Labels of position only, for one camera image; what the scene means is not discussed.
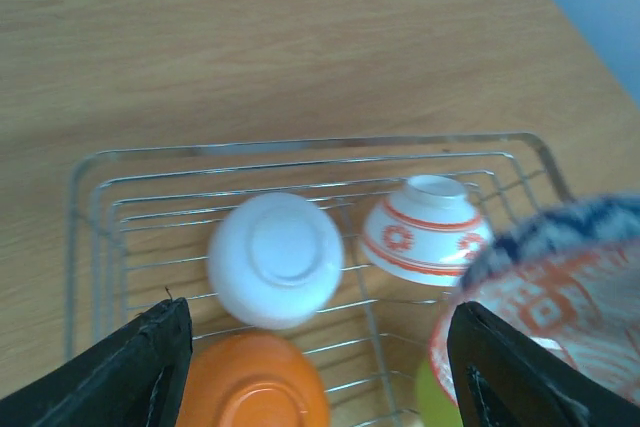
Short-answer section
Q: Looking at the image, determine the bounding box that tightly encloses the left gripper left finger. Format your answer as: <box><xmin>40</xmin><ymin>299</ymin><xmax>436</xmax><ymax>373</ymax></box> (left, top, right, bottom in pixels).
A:
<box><xmin>1</xmin><ymin>298</ymin><xmax>193</xmax><ymax>426</ymax></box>

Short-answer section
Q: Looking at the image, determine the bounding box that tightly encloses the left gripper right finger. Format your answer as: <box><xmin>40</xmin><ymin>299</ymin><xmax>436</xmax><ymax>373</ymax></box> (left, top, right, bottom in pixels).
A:
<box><xmin>447</xmin><ymin>302</ymin><xmax>639</xmax><ymax>426</ymax></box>

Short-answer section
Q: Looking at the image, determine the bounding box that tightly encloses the green and white bowl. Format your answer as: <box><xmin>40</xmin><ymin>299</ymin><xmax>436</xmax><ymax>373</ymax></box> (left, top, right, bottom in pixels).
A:
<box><xmin>415</xmin><ymin>360</ymin><xmax>463</xmax><ymax>427</ymax></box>

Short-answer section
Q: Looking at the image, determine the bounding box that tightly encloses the plain white bowl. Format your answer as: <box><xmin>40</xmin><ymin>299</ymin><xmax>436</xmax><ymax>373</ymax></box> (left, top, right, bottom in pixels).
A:
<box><xmin>207</xmin><ymin>193</ymin><xmax>345</xmax><ymax>330</ymax></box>
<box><xmin>176</xmin><ymin>332</ymin><xmax>331</xmax><ymax>427</ymax></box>

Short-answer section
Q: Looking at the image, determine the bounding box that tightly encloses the red geometric pattern bowl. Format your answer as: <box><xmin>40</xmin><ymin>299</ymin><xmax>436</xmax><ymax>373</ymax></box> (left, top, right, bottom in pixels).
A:
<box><xmin>426</xmin><ymin>193</ymin><xmax>639</xmax><ymax>406</ymax></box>

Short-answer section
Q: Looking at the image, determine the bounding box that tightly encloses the chrome wire dish rack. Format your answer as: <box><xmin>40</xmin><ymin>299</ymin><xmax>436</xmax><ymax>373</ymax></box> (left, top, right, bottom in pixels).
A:
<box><xmin>64</xmin><ymin>132</ymin><xmax>572</xmax><ymax>426</ymax></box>

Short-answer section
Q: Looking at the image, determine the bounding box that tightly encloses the red floral pattern bowl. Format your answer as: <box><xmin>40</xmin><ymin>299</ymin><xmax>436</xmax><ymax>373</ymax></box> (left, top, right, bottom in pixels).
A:
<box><xmin>360</xmin><ymin>174</ymin><xmax>493</xmax><ymax>288</ymax></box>

